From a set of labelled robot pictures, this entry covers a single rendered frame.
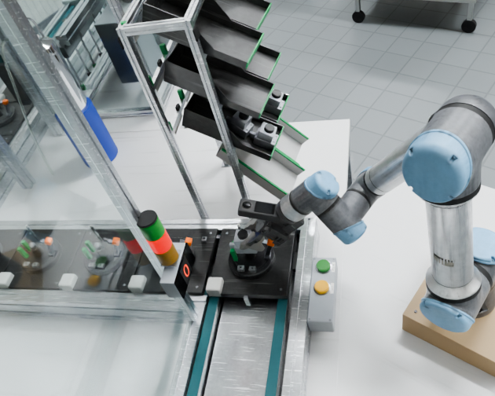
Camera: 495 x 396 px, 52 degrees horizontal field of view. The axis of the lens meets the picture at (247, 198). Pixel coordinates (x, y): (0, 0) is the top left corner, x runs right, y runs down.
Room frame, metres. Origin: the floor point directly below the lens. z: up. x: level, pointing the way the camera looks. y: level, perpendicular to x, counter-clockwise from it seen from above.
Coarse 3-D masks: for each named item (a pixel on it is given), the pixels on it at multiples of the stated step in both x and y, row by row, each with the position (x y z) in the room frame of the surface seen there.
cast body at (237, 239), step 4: (236, 232) 0.93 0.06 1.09; (240, 232) 0.92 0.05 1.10; (244, 232) 0.91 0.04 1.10; (248, 232) 0.92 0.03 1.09; (236, 236) 0.92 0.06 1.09; (240, 236) 0.90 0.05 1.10; (244, 236) 0.90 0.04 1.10; (236, 240) 0.90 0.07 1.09; (240, 240) 0.90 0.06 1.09; (232, 244) 0.93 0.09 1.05; (236, 244) 0.90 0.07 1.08; (236, 248) 0.90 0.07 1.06; (248, 248) 0.89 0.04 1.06; (236, 252) 0.90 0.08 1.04; (240, 252) 0.90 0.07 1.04; (244, 252) 0.89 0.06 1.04; (248, 252) 0.89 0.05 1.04; (252, 252) 0.88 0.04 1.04; (256, 252) 0.88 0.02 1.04
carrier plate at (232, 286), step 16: (224, 240) 1.02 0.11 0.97; (288, 240) 0.94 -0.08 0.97; (224, 256) 0.96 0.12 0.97; (288, 256) 0.88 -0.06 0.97; (224, 272) 0.90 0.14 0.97; (272, 272) 0.85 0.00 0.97; (288, 272) 0.83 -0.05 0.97; (224, 288) 0.84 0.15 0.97; (240, 288) 0.83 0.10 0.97; (256, 288) 0.81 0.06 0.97; (272, 288) 0.79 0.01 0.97; (288, 288) 0.78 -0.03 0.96
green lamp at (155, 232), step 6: (156, 222) 0.77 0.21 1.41; (144, 228) 0.76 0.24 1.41; (150, 228) 0.76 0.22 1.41; (156, 228) 0.76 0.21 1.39; (162, 228) 0.77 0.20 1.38; (144, 234) 0.77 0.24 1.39; (150, 234) 0.76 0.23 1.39; (156, 234) 0.76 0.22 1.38; (162, 234) 0.77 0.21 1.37; (150, 240) 0.76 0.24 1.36
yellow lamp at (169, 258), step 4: (172, 244) 0.78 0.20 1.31; (172, 248) 0.77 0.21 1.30; (168, 252) 0.76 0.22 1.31; (172, 252) 0.77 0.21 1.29; (176, 252) 0.78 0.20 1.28; (156, 256) 0.77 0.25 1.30; (160, 256) 0.76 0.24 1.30; (164, 256) 0.76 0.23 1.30; (168, 256) 0.76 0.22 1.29; (172, 256) 0.76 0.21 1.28; (176, 256) 0.77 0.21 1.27; (160, 260) 0.76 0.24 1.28; (164, 260) 0.76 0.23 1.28; (168, 260) 0.76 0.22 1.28; (172, 260) 0.76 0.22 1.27; (176, 260) 0.77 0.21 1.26; (164, 264) 0.76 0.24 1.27; (168, 264) 0.76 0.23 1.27
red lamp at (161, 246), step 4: (164, 228) 0.79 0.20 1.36; (164, 236) 0.77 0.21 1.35; (168, 236) 0.78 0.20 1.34; (156, 240) 0.76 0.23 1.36; (160, 240) 0.76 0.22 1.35; (164, 240) 0.76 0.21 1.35; (168, 240) 0.77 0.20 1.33; (148, 244) 0.77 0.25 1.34; (152, 244) 0.76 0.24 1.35; (156, 244) 0.76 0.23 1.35; (160, 244) 0.76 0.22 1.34; (164, 244) 0.76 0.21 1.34; (168, 244) 0.77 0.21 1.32; (152, 248) 0.77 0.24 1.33; (156, 248) 0.76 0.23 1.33; (160, 248) 0.76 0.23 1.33; (164, 248) 0.76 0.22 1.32; (168, 248) 0.76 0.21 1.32; (156, 252) 0.76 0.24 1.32; (160, 252) 0.76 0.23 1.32; (164, 252) 0.76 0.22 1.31
